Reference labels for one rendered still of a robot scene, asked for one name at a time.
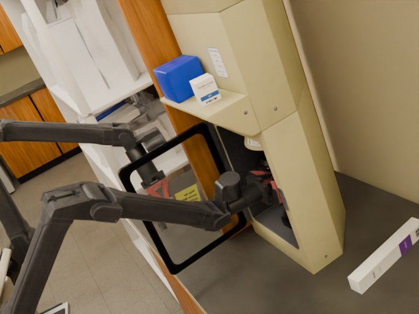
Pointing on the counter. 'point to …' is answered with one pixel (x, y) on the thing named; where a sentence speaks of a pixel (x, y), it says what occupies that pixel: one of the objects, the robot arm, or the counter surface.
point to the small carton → (205, 89)
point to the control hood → (223, 111)
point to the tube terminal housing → (275, 118)
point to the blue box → (178, 77)
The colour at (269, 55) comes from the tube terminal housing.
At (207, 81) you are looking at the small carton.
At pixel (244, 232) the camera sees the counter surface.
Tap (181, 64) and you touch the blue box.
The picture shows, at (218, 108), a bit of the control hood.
